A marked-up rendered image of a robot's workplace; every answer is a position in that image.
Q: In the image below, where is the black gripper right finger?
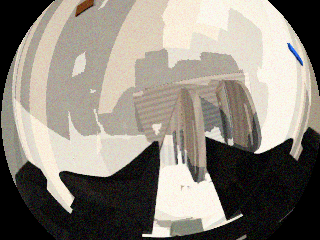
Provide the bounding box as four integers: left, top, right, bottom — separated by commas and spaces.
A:
204, 136, 295, 220

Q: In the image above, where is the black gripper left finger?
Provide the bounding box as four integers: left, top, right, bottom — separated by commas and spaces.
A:
59, 141, 160, 235

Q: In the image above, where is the blue flat bar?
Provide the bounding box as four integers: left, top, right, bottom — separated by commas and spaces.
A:
287, 43, 304, 67

